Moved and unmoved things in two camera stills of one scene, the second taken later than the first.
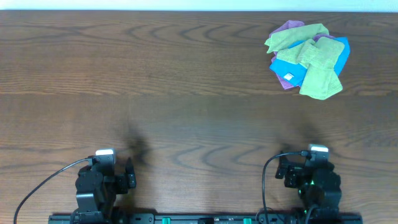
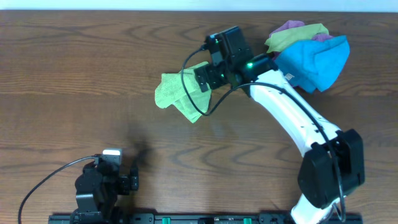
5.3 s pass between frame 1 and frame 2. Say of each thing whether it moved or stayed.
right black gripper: moved
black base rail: stayed
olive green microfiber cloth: stayed
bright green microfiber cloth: moved
